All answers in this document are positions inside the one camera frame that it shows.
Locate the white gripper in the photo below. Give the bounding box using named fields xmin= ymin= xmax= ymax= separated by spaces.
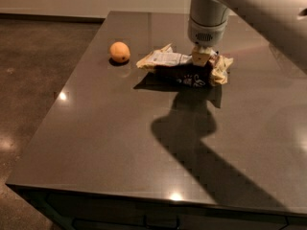
xmin=188 ymin=16 xmax=228 ymax=67

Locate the brown chip bag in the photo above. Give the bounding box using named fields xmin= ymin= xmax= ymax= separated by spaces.
xmin=136 ymin=44 xmax=233 ymax=88

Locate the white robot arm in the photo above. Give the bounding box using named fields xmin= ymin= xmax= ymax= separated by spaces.
xmin=188 ymin=0 xmax=307 ymax=70

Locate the orange fruit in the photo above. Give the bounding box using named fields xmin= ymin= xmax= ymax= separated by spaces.
xmin=109 ymin=42 xmax=130 ymax=63

